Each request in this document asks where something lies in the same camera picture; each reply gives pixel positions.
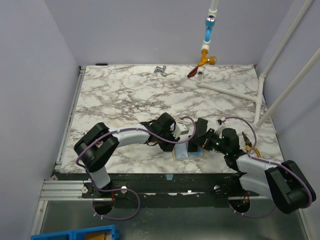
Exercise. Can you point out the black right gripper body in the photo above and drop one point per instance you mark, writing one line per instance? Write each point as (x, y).
(201, 136)

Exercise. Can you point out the beige card holder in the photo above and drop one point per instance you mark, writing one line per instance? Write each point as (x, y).
(180, 152)

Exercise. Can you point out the black card stack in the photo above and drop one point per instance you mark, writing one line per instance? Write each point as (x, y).
(200, 127)

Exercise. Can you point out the single black card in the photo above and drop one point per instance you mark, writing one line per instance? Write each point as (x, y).
(192, 146)

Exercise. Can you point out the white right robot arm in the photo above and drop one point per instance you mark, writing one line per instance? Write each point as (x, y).
(284, 183)

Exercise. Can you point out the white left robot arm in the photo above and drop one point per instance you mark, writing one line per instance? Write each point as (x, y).
(97, 146)

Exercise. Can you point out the silver metal clamp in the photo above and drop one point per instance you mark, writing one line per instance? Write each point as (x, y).
(161, 70)

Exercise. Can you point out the brass faucet tap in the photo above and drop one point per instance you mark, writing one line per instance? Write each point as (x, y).
(211, 60)

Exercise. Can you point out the blue pipe valve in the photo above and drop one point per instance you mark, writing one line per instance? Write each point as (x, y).
(210, 21)

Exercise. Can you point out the blue plastic bin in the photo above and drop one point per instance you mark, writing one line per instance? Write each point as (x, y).
(78, 234)

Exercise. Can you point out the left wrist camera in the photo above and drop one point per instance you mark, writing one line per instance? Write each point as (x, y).
(180, 129)

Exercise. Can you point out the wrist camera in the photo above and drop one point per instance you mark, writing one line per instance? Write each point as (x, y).
(180, 129)
(221, 125)

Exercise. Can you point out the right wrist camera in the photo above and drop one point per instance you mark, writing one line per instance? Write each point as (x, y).
(221, 125)

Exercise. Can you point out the white PVC pipe frame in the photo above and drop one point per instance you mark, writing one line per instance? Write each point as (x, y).
(281, 37)

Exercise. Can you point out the red handled tool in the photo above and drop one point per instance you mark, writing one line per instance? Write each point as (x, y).
(193, 72)

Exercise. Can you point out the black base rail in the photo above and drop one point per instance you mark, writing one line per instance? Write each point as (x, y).
(172, 190)

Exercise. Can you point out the aluminium extrusion frame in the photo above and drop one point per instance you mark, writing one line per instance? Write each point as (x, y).
(55, 189)

